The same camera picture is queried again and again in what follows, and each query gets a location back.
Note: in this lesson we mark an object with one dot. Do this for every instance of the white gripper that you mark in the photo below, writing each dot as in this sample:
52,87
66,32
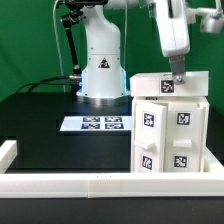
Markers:
173,34

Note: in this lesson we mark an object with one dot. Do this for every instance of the small white cabinet top box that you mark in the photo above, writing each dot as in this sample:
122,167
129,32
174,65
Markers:
162,84

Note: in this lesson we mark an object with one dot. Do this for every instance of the white cabinet body box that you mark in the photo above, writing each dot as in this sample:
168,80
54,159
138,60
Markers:
165,101

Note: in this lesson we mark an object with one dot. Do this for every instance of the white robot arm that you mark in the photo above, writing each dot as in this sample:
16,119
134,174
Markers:
104,79

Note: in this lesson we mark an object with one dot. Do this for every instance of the white marker sheet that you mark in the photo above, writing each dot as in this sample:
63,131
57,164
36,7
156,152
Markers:
96,123

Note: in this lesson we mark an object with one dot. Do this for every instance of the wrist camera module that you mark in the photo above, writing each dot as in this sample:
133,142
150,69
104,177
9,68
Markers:
212,19

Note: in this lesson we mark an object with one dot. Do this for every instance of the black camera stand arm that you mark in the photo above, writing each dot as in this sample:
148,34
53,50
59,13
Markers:
74,16

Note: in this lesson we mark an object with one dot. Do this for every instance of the white U-shaped fence frame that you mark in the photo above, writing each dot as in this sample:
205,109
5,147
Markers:
93,185

